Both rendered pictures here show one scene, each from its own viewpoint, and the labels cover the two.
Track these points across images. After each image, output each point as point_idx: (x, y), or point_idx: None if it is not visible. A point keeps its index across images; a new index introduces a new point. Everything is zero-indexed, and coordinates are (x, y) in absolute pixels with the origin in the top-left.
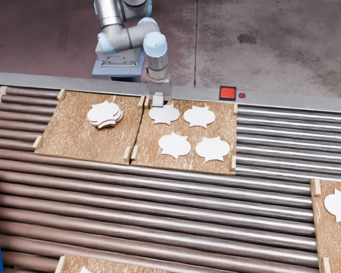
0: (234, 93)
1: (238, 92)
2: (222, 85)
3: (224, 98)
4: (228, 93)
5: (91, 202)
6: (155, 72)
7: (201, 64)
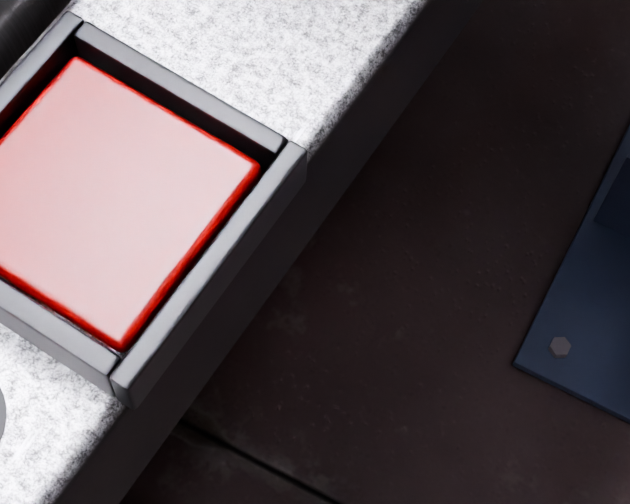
0: (19, 274)
1: (45, 407)
2: (280, 181)
3: (10, 73)
4: (77, 185)
5: None
6: None
7: None
